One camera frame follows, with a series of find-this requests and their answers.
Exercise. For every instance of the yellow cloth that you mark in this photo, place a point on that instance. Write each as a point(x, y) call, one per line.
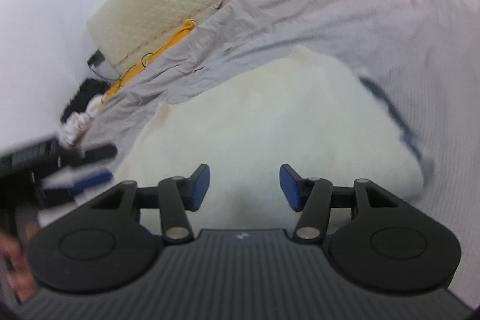
point(148, 58)

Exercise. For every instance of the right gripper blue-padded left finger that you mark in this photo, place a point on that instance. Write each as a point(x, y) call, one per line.
point(176, 196)

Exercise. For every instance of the white fleece striped sweater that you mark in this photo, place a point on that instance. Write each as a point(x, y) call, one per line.
point(307, 110)

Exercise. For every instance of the grey bed sheet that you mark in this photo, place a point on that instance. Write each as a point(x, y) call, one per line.
point(424, 54)

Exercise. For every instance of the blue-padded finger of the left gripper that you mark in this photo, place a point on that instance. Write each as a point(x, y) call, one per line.
point(80, 183)
point(99, 153)

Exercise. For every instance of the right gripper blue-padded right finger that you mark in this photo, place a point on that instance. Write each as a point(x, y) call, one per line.
point(311, 197)

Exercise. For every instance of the black clothes pile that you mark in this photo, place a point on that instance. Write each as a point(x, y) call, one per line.
point(86, 92)

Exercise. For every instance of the person's left hand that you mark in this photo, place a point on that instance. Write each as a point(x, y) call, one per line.
point(19, 277)

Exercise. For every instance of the black wall socket left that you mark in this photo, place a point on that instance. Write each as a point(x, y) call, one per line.
point(96, 60)

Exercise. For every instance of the white clothes pile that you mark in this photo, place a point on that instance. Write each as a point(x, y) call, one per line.
point(78, 122)

